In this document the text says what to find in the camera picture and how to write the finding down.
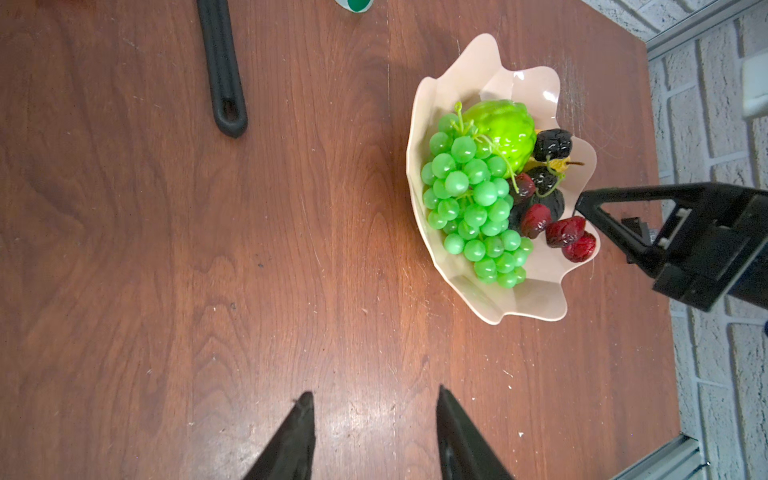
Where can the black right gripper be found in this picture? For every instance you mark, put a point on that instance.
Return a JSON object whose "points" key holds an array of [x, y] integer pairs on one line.
{"points": [[714, 243]]}

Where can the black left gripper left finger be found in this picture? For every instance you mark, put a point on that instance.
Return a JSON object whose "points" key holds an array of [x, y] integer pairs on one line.
{"points": [[289, 453]]}

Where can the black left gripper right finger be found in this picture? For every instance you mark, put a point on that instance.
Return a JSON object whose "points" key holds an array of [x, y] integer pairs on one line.
{"points": [[463, 452]]}

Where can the red fake cherry pair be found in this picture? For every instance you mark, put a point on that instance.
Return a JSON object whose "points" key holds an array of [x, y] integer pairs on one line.
{"points": [[570, 236], [525, 189]]}

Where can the dark fake avocado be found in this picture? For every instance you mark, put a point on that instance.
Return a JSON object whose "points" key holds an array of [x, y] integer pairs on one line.
{"points": [[549, 207]]}

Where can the yellow fake lemon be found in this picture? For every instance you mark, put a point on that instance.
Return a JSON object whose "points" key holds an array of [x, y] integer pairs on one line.
{"points": [[558, 167]]}

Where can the green bumpy fake fruit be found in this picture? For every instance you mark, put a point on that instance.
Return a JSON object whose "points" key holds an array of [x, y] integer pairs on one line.
{"points": [[510, 128]]}

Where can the green fake grape bunch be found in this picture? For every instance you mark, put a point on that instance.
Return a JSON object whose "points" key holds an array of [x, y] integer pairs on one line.
{"points": [[468, 193]]}

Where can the beige wavy fruit bowl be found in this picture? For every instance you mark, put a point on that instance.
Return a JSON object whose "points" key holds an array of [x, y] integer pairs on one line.
{"points": [[478, 74]]}

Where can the small black orange device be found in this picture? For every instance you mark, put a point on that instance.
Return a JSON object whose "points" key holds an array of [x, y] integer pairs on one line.
{"points": [[639, 229]]}

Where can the red black pipe wrench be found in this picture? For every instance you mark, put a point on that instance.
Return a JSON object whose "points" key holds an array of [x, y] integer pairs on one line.
{"points": [[227, 96]]}

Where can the white sticker roll green dot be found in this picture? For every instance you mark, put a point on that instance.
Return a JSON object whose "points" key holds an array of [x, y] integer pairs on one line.
{"points": [[355, 6]]}

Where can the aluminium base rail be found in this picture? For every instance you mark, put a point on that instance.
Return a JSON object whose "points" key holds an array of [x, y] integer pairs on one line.
{"points": [[679, 459]]}

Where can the aluminium corner frame post right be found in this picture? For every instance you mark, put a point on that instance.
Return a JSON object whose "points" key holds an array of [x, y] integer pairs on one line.
{"points": [[696, 25]]}

